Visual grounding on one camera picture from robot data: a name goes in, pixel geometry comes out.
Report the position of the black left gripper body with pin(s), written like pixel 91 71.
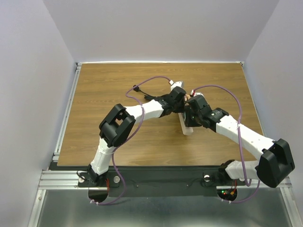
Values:
pixel 178 108

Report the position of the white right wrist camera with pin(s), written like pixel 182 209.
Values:
pixel 195 93

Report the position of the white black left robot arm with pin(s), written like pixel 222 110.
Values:
pixel 117 125

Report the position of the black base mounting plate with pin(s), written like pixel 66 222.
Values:
pixel 151 181

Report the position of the beige cube adapter dragon print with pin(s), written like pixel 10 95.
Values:
pixel 187 97

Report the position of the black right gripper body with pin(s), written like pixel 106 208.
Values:
pixel 192 118

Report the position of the aluminium left side rail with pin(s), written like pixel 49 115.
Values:
pixel 58 146

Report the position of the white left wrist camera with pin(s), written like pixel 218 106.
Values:
pixel 176 84

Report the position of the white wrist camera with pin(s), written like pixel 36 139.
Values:
pixel 176 84
pixel 195 93

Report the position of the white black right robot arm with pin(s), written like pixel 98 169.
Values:
pixel 273 158

